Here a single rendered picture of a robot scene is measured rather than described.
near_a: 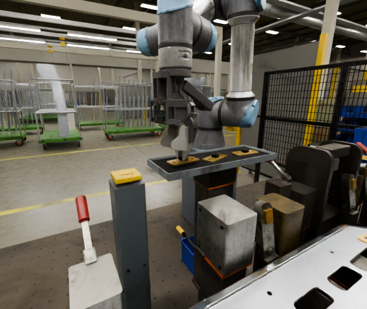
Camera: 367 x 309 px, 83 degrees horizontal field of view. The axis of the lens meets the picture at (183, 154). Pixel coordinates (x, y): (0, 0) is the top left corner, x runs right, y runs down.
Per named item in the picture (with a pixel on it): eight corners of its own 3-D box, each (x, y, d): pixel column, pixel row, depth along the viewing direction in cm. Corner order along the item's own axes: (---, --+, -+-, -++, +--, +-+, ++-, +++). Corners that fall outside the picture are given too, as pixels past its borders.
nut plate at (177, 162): (174, 165, 50) (174, 161, 50) (166, 162, 53) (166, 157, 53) (200, 160, 55) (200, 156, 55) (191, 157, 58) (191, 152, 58)
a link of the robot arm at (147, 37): (200, -14, 84) (126, 26, 56) (226, -22, 79) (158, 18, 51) (206, 18, 92) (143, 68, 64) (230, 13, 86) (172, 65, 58)
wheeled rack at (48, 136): (83, 146, 578) (74, 79, 531) (40, 151, 531) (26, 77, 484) (78, 136, 738) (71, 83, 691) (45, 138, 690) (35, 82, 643)
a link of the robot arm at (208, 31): (184, 27, 60) (160, 15, 51) (220, 19, 54) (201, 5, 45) (184, 57, 62) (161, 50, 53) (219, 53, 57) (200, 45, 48)
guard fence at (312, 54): (306, 200, 278) (335, 33, 225) (299, 203, 272) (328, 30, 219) (236, 170, 392) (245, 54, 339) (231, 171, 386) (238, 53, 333)
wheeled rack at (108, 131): (107, 140, 661) (100, 81, 614) (104, 135, 748) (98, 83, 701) (163, 136, 739) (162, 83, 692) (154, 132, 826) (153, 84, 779)
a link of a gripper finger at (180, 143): (167, 164, 50) (165, 125, 48) (186, 159, 54) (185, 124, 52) (175, 167, 48) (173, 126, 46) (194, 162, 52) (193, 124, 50)
